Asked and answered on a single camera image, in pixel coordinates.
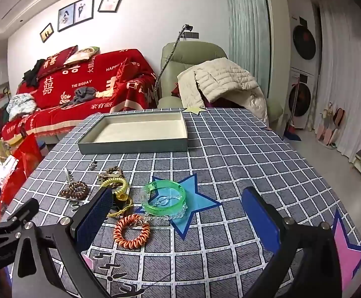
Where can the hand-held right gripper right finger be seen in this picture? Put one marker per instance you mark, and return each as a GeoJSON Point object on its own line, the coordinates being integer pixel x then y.
{"type": "Point", "coordinates": [261, 220]}

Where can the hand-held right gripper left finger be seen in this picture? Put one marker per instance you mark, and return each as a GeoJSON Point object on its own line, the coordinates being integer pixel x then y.
{"type": "Point", "coordinates": [95, 220]}

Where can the green translucent bangle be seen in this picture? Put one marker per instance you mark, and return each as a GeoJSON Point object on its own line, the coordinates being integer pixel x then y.
{"type": "Point", "coordinates": [165, 208]}

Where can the grey-green jewelry tray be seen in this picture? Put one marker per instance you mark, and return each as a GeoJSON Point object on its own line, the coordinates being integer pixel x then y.
{"type": "Point", "coordinates": [137, 130]}

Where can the green bottle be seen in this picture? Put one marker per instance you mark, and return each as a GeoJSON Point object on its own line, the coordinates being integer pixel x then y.
{"type": "Point", "coordinates": [1, 146]}

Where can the silver hairpin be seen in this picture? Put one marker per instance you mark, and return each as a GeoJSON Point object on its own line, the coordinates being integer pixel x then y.
{"type": "Point", "coordinates": [68, 173]}

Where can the red pouch bag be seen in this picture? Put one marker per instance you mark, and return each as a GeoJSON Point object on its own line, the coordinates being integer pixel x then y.
{"type": "Point", "coordinates": [28, 155]}

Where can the blue star sticker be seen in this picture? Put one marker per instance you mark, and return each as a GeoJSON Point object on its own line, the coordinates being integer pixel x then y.
{"type": "Point", "coordinates": [199, 205]}

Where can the blue checked tablecloth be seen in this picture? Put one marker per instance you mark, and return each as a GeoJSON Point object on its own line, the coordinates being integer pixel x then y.
{"type": "Point", "coordinates": [230, 161]}

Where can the blue lid jar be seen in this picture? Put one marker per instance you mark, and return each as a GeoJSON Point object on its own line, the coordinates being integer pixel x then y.
{"type": "Point", "coordinates": [42, 147]}

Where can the dark green garment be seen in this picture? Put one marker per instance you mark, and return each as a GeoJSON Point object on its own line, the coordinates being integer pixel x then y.
{"type": "Point", "coordinates": [1, 118]}

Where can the red mop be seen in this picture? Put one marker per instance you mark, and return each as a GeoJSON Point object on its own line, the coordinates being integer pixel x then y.
{"type": "Point", "coordinates": [292, 133]}

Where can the pale blue garment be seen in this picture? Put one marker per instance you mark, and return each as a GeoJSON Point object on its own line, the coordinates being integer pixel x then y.
{"type": "Point", "coordinates": [20, 105]}

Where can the pink slipper rack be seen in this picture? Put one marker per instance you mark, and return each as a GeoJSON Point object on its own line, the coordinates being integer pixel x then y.
{"type": "Point", "coordinates": [329, 130]}

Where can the black garment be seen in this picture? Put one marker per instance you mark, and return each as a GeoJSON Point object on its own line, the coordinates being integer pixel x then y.
{"type": "Point", "coordinates": [31, 76]}

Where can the grey garment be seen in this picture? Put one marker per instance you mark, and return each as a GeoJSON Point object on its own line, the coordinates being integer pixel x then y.
{"type": "Point", "coordinates": [85, 94]}

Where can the white washing machine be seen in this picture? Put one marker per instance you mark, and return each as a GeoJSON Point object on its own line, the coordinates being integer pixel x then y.
{"type": "Point", "coordinates": [301, 99]}

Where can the yellow-green star sticker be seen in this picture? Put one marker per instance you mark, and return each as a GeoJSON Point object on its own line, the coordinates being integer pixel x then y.
{"type": "Point", "coordinates": [194, 109]}

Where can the red covered sofa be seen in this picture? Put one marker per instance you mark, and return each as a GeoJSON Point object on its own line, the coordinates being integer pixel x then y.
{"type": "Point", "coordinates": [106, 77]}

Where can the red printed cushion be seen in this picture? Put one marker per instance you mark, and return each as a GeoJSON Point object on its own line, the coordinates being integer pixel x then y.
{"type": "Point", "coordinates": [54, 63]}

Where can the red satin cushion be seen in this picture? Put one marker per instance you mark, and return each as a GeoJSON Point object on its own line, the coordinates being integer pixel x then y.
{"type": "Point", "coordinates": [122, 74]}

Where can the beige down jacket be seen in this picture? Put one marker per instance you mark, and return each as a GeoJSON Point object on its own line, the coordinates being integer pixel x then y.
{"type": "Point", "coordinates": [221, 74]}

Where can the dark red garment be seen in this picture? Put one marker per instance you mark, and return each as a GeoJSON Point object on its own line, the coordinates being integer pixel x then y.
{"type": "Point", "coordinates": [175, 90]}

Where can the white sheer curtain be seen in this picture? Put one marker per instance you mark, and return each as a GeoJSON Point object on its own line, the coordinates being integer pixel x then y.
{"type": "Point", "coordinates": [348, 83]}

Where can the photo print pillow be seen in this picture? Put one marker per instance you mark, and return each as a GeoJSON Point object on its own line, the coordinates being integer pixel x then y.
{"type": "Point", "coordinates": [81, 55]}

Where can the green armchair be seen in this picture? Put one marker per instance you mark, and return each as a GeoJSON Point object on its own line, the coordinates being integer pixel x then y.
{"type": "Point", "coordinates": [196, 56]}

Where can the white dryer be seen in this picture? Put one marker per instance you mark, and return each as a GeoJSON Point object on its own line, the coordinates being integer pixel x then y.
{"type": "Point", "coordinates": [304, 42]}

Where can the pale green pleated curtain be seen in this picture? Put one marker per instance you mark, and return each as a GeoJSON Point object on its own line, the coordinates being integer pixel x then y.
{"type": "Point", "coordinates": [245, 21]}

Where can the small dark photo frame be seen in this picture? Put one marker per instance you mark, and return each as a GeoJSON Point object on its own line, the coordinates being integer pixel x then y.
{"type": "Point", "coordinates": [47, 32]}

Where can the black frame single portrait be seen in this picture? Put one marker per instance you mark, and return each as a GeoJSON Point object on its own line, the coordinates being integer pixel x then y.
{"type": "Point", "coordinates": [66, 17]}

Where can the gooseneck camera stand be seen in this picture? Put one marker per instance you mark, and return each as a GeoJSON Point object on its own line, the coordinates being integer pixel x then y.
{"type": "Point", "coordinates": [176, 44]}

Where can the black wall socket panel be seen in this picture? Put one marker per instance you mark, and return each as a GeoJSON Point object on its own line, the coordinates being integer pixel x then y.
{"type": "Point", "coordinates": [193, 34]}

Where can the black frame couple portrait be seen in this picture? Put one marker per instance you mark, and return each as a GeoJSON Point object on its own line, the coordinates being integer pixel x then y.
{"type": "Point", "coordinates": [84, 9]}

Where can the black frame pale picture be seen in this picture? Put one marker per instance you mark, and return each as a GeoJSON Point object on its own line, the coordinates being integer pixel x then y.
{"type": "Point", "coordinates": [109, 4]}

